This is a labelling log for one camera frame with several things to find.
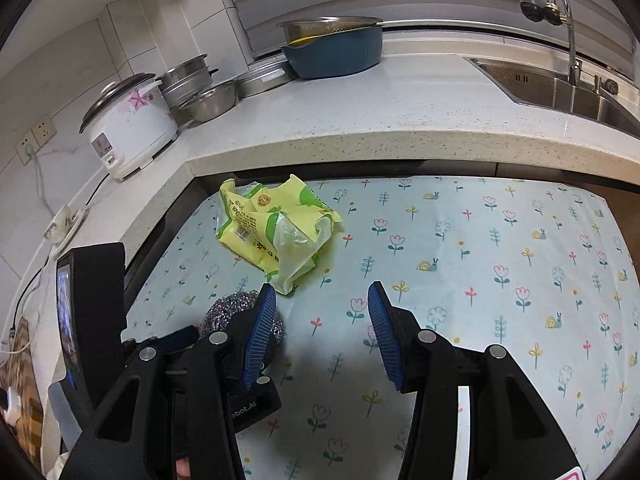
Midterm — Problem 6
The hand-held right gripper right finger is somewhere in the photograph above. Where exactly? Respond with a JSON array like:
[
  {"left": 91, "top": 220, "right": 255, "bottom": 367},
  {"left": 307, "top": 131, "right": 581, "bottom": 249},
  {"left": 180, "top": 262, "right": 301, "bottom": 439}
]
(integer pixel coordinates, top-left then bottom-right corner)
[{"left": 367, "top": 281, "right": 583, "bottom": 480}]

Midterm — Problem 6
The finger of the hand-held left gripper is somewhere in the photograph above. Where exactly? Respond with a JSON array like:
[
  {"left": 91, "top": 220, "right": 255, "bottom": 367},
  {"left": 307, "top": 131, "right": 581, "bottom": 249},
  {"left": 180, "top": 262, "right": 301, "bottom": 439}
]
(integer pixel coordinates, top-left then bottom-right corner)
[{"left": 122, "top": 325, "right": 201, "bottom": 358}]

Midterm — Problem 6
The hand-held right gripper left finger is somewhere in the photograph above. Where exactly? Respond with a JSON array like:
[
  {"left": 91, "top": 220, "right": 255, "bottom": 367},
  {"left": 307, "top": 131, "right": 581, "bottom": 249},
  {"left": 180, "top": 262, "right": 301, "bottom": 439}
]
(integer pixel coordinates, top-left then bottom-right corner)
[{"left": 60, "top": 284, "right": 278, "bottom": 480}]

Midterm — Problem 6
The steel wool scrubber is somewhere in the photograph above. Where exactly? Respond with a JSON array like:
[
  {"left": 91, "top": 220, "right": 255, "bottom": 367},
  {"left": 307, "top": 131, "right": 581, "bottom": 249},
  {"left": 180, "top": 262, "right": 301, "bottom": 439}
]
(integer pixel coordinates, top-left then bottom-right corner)
[{"left": 200, "top": 290, "right": 287, "bottom": 357}]

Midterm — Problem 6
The yellow green snack wrapper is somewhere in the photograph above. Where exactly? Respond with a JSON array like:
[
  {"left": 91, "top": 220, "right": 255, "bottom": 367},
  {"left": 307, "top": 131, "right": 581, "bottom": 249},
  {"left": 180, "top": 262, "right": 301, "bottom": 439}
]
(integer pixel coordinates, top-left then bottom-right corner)
[{"left": 216, "top": 175, "right": 344, "bottom": 296}]

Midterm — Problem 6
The white power strip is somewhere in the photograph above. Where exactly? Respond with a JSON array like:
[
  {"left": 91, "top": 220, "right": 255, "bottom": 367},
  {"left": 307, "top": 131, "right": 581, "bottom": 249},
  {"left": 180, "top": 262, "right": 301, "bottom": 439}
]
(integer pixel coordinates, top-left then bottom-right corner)
[{"left": 44, "top": 204, "right": 89, "bottom": 242}]

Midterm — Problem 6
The floral tablecloth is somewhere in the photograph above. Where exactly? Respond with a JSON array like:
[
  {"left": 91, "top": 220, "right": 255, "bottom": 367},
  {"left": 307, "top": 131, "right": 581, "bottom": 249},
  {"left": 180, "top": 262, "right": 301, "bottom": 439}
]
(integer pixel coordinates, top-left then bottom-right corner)
[{"left": 120, "top": 175, "right": 640, "bottom": 480}]

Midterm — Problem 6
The white rice cooker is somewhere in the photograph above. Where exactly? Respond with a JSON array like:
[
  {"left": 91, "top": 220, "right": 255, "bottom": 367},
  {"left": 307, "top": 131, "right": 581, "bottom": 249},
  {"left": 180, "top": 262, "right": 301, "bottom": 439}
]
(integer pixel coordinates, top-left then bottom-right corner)
[{"left": 79, "top": 72, "right": 180, "bottom": 181}]

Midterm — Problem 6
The steel bowl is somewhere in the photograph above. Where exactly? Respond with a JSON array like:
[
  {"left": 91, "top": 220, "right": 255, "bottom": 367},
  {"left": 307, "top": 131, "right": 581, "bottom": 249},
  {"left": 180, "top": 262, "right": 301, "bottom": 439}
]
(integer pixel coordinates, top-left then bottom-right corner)
[{"left": 177, "top": 82, "right": 238, "bottom": 123}]

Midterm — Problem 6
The stacked steel steamer pot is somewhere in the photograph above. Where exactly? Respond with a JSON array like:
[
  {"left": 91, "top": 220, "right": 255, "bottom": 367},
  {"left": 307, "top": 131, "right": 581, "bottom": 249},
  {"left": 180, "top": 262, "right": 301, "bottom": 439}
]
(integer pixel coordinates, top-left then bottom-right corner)
[{"left": 156, "top": 54, "right": 219, "bottom": 111}]

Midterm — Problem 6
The flat steel pan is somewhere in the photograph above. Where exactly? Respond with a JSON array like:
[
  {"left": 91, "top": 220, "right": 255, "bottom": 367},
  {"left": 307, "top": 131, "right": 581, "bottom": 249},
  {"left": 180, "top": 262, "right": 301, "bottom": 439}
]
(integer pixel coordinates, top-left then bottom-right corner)
[{"left": 234, "top": 60, "right": 301, "bottom": 99}]

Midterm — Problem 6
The brown cabinet front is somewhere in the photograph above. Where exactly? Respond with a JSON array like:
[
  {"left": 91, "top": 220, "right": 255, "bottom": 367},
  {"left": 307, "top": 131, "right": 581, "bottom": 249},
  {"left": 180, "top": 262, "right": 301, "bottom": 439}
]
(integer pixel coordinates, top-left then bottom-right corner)
[{"left": 570, "top": 172, "right": 640, "bottom": 223}]

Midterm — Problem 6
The blue plastic basin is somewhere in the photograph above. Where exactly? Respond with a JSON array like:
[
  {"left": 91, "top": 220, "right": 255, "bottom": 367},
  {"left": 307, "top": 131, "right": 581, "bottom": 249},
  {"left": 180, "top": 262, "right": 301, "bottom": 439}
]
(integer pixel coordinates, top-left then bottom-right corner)
[{"left": 280, "top": 22, "right": 385, "bottom": 80}]

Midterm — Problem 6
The steel sink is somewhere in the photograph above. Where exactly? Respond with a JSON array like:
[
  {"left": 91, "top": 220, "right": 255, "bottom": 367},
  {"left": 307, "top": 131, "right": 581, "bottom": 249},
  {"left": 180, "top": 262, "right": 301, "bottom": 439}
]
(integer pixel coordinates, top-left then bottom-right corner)
[{"left": 464, "top": 56, "right": 640, "bottom": 138}]

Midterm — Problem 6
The chrome faucet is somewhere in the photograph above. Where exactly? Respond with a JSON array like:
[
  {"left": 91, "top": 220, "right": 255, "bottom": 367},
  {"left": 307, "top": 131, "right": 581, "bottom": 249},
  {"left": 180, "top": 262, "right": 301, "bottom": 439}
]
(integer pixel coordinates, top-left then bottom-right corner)
[{"left": 519, "top": 0, "right": 584, "bottom": 86}]

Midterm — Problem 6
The black cable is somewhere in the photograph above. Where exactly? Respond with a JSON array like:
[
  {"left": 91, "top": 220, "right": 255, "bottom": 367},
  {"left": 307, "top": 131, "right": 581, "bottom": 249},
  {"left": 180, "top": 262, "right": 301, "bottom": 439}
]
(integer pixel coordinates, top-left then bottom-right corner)
[{"left": 0, "top": 260, "right": 47, "bottom": 357}]

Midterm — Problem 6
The white wall socket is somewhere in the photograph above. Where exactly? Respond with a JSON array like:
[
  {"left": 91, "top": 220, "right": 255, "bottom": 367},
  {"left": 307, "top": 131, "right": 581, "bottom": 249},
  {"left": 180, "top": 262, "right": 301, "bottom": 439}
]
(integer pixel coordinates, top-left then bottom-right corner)
[
  {"left": 15, "top": 135, "right": 39, "bottom": 165},
  {"left": 31, "top": 115, "right": 57, "bottom": 144}
]

